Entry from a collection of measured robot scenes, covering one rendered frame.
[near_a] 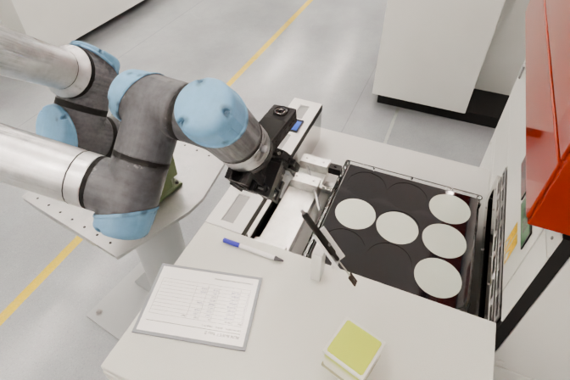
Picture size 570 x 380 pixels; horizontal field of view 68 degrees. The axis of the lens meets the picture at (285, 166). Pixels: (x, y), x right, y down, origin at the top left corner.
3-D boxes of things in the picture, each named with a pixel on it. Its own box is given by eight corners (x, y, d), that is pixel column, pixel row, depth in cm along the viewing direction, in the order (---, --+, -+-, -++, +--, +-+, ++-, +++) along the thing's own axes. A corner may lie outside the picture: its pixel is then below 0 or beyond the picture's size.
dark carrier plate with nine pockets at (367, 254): (477, 199, 109) (477, 198, 109) (464, 314, 86) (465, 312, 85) (349, 165, 119) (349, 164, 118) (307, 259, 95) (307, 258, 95)
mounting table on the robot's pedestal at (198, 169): (38, 226, 129) (19, 196, 120) (143, 146, 157) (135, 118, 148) (144, 294, 112) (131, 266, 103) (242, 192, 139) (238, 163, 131)
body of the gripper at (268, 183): (240, 192, 73) (211, 172, 61) (258, 146, 74) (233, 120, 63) (280, 205, 70) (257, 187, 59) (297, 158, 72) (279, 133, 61)
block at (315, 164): (330, 167, 120) (330, 159, 118) (326, 175, 118) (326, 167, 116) (304, 159, 122) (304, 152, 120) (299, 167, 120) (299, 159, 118)
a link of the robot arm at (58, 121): (75, 153, 108) (23, 148, 96) (88, 103, 107) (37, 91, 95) (106, 167, 103) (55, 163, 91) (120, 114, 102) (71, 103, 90)
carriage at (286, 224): (330, 173, 123) (331, 165, 121) (281, 272, 98) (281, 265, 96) (304, 165, 125) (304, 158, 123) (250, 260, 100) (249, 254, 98)
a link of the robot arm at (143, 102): (88, 141, 54) (155, 166, 50) (112, 57, 53) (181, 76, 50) (130, 146, 62) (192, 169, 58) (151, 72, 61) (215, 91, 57)
